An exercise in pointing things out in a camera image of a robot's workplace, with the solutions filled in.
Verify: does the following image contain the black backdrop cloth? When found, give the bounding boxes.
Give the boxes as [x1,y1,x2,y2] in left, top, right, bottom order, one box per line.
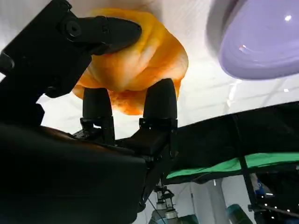
[115,100,299,185]

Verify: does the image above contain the orange and white toy bread roll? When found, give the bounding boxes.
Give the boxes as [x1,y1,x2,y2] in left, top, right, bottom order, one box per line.
[73,7,189,116]

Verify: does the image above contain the teal green container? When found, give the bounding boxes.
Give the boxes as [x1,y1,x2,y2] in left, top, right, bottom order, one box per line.
[225,203,249,224]

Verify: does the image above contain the lilac plate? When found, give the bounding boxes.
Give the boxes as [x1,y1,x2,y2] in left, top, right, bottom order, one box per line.
[205,0,299,81]

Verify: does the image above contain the green cloth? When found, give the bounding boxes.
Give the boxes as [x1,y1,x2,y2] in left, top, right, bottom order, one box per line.
[166,153,299,180]

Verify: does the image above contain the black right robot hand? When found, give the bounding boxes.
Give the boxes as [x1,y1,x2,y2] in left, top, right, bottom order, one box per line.
[0,0,179,224]

